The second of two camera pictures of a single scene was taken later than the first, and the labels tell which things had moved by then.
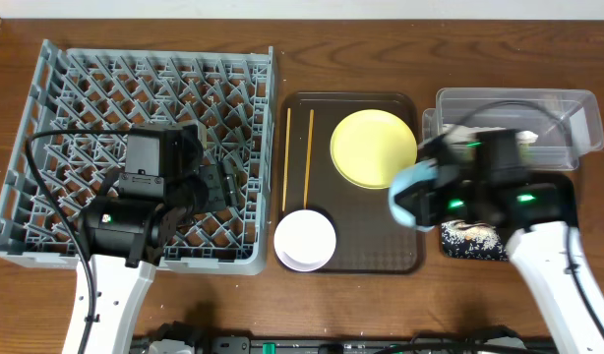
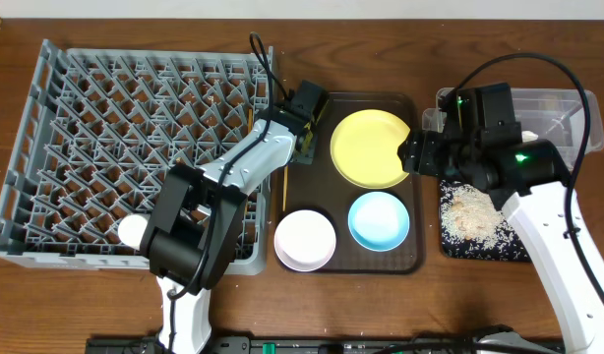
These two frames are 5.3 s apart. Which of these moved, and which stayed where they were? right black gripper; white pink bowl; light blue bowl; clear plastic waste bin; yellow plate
Moved: light blue bowl; right black gripper
Stayed: white pink bowl; yellow plate; clear plastic waste bin
